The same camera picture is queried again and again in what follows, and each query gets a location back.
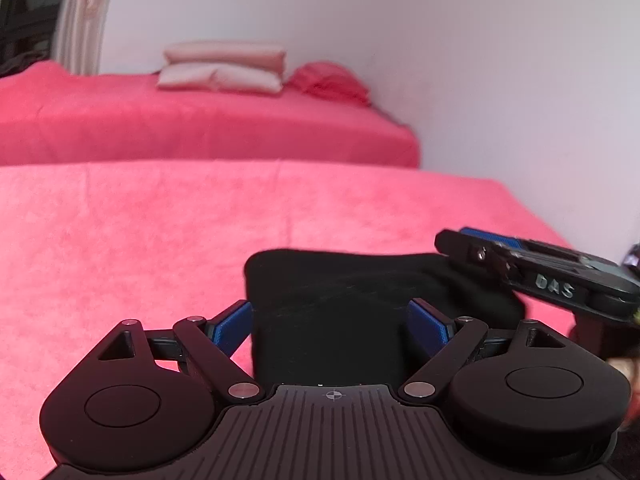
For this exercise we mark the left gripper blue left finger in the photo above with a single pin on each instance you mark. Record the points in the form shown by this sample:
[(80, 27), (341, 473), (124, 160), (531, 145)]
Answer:
[(231, 327)]

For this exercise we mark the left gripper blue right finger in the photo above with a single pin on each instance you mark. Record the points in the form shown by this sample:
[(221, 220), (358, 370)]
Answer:
[(430, 329)]

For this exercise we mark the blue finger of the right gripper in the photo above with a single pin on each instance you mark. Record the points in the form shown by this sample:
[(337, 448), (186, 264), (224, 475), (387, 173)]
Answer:
[(492, 237), (472, 252)]

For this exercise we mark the black knit pants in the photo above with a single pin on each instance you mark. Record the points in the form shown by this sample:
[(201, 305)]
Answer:
[(334, 319)]

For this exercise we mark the near pink bed blanket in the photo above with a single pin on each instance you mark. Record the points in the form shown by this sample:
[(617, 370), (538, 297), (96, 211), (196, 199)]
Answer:
[(84, 246)]

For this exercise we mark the folded red blanket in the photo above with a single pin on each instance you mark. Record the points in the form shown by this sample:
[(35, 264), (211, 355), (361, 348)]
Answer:
[(331, 82)]

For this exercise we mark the lower pink pillow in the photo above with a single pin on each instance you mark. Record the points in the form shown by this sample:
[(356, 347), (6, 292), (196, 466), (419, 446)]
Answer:
[(218, 77)]

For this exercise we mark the pink pillow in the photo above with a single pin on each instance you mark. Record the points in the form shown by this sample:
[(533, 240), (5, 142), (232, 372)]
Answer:
[(218, 77), (252, 54)]

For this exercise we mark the upper pink pillow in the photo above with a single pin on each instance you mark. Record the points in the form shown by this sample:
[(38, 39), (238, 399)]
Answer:
[(252, 54)]

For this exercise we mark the far pink bed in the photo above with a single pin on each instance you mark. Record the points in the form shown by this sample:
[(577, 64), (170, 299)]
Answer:
[(49, 116)]

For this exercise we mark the pink patterned curtain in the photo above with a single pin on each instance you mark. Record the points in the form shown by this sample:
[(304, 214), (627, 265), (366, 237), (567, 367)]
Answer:
[(78, 35)]

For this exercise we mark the dark wooden door frame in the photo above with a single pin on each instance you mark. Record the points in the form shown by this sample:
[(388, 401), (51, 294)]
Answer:
[(27, 30)]

